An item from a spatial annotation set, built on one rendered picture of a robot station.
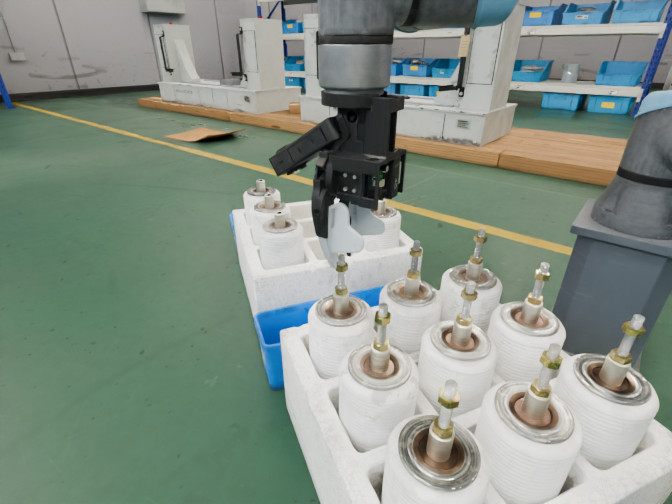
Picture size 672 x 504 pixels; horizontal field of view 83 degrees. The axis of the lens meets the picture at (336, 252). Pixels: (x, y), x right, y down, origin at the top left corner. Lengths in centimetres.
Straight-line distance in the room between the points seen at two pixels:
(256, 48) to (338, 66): 320
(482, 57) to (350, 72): 209
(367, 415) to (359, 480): 6
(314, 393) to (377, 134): 34
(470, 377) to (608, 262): 43
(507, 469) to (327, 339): 25
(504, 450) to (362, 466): 15
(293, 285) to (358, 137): 45
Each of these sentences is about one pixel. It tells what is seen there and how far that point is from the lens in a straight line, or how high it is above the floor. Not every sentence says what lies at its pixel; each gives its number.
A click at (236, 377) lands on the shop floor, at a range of 83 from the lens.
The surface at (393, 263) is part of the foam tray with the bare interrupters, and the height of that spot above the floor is 15.
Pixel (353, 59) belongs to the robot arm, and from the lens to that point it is 40.
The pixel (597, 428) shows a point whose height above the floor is 22.
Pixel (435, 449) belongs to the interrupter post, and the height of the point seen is 27.
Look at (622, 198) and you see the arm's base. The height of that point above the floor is 35.
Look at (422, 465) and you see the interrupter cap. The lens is 40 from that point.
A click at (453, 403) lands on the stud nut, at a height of 33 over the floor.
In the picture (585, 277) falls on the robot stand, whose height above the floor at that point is 20.
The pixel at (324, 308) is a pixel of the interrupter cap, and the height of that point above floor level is 25.
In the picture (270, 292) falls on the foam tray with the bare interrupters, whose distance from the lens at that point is 80.
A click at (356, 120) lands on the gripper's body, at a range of 43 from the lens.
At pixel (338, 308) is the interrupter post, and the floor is 26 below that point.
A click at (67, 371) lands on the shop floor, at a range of 99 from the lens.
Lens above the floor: 59
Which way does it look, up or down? 28 degrees down
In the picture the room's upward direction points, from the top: straight up
